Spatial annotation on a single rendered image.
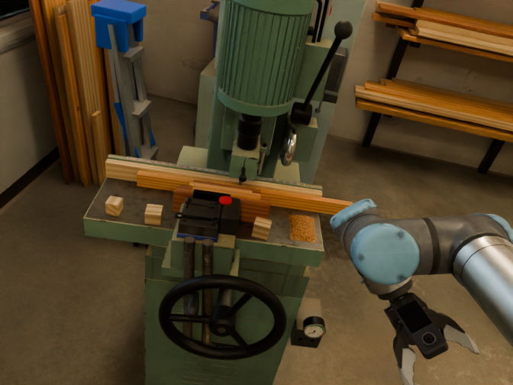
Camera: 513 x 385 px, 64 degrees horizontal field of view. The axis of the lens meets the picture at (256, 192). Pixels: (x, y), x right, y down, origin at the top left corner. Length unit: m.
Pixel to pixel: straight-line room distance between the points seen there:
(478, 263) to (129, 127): 1.53
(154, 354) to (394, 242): 1.01
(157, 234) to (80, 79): 1.47
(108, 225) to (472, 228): 0.79
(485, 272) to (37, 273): 1.95
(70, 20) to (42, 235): 1.08
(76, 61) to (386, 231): 1.97
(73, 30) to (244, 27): 1.52
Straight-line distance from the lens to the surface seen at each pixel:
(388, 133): 3.66
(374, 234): 0.63
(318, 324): 1.17
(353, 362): 2.01
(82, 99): 2.42
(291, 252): 1.05
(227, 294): 1.00
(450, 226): 0.68
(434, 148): 3.79
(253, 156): 1.02
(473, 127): 3.20
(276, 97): 0.92
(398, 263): 0.64
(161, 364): 1.50
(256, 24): 0.85
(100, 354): 1.89
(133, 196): 1.13
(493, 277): 0.59
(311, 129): 1.20
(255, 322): 1.26
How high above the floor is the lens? 1.60
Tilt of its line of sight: 36 degrees down
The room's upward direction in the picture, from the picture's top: 11 degrees clockwise
